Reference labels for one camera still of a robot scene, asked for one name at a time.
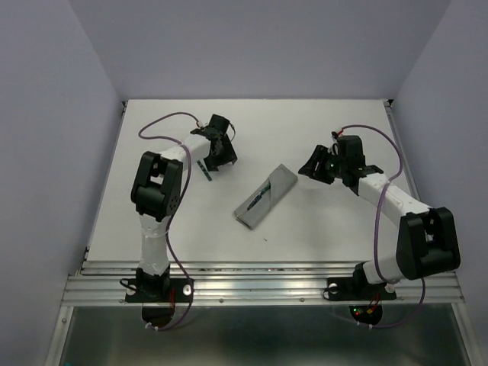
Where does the aluminium rail frame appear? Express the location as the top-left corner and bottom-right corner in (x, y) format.
(47, 99), (473, 365)

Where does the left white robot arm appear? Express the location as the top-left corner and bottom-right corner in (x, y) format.
(121, 112), (237, 300)

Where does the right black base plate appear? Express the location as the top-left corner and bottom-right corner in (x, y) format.
(322, 277), (397, 302)

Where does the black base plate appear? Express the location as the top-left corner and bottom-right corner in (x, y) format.
(322, 277), (397, 302)
(119, 278), (194, 303)

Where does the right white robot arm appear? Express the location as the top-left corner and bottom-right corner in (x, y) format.
(298, 135), (461, 297)

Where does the grey cloth napkin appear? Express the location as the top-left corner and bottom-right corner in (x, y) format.
(233, 164), (298, 230)

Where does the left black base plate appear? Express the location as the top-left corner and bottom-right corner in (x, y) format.
(119, 278), (194, 303)

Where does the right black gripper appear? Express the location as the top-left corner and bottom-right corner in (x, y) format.
(296, 144), (346, 184)

